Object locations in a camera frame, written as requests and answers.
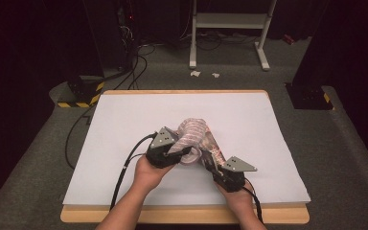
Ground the black floor cable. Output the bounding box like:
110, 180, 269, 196
64, 106, 94, 171

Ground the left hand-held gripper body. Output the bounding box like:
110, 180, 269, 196
145, 126, 187, 170

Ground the bundle of black floor cables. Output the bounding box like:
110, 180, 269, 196
113, 42, 157, 91

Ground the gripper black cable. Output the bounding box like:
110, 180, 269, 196
109, 131, 158, 213
242, 184, 265, 225

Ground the black equipment rack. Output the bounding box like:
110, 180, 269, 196
114, 0, 142, 72

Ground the person's left hand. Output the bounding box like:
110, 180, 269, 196
133, 155, 175, 194

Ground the black yellow striped stand base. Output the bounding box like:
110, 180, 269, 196
57, 75, 105, 109
285, 82, 336, 111

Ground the wooden table with white top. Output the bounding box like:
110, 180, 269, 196
59, 89, 311, 224

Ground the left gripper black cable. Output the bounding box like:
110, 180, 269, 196
109, 131, 158, 213

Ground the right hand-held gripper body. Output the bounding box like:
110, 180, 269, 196
212, 155, 259, 194

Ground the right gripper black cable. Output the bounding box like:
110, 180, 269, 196
242, 184, 265, 225

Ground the person's right hand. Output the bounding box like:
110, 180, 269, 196
216, 180, 256, 215

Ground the white metal stand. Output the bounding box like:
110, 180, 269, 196
189, 0, 278, 72

